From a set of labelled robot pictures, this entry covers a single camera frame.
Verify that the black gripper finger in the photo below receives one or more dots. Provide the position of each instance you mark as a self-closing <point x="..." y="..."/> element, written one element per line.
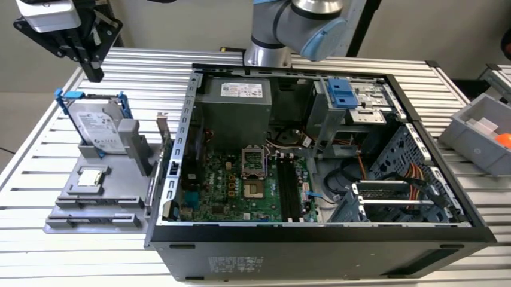
<point x="106" y="36"/>
<point x="60" y="45"/>

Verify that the RAM stick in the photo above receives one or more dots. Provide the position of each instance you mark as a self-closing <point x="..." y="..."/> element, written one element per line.
<point x="94" y="222"/>

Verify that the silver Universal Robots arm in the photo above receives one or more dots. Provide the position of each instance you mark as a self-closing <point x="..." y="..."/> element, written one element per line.
<point x="278" y="24"/>

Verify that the black RAM slot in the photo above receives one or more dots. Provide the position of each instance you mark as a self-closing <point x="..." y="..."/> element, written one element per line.
<point x="294" y="191"/>
<point x="284" y="185"/>

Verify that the blue disk carrier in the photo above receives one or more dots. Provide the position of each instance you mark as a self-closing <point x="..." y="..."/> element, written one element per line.
<point x="72" y="95"/>

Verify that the silver hard disk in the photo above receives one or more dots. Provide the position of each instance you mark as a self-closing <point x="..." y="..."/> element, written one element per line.
<point x="94" y="128"/>

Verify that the yellow black plug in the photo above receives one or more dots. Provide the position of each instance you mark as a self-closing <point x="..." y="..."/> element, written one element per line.
<point x="226" y="49"/>

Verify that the graphics card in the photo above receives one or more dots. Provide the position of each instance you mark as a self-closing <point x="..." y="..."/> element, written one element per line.
<point x="162" y="125"/>

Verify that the grey power supply unit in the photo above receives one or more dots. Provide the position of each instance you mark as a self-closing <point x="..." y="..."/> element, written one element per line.
<point x="234" y="119"/>

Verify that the silver CPU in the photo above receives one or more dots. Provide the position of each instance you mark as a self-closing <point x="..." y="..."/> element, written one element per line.
<point x="90" y="177"/>

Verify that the grey parts rack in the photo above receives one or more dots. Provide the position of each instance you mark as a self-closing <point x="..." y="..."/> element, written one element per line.
<point x="122" y="179"/>

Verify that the green motherboard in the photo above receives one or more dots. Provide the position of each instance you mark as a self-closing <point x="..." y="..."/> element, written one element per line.
<point x="217" y="194"/>

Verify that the metal drive cage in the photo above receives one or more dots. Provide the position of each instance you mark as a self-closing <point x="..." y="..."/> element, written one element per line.
<point x="322" y="119"/>

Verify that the blue plastic drive latch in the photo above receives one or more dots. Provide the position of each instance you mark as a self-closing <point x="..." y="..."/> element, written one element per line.
<point x="340" y="92"/>

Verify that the CPU socket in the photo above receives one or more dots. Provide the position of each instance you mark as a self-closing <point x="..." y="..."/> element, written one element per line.
<point x="253" y="188"/>

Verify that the metal disk bay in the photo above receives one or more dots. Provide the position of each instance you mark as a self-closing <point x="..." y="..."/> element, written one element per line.
<point x="382" y="183"/>

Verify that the black open PC case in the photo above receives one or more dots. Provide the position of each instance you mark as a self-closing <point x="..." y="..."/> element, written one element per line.
<point x="278" y="263"/>

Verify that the grey plastic bin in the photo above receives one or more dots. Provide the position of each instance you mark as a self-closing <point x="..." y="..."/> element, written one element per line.
<point x="471" y="149"/>

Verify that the white block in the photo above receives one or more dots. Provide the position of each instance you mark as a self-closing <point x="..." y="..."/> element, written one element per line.
<point x="483" y="125"/>

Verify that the orange ball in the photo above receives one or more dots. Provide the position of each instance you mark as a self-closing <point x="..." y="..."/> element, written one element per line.
<point x="503" y="140"/>

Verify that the black upright post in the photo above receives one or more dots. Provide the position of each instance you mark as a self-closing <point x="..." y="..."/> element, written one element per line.
<point x="118" y="43"/>
<point x="370" y="27"/>

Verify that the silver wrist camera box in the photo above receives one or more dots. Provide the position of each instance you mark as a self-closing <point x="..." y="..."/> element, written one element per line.
<point x="48" y="15"/>

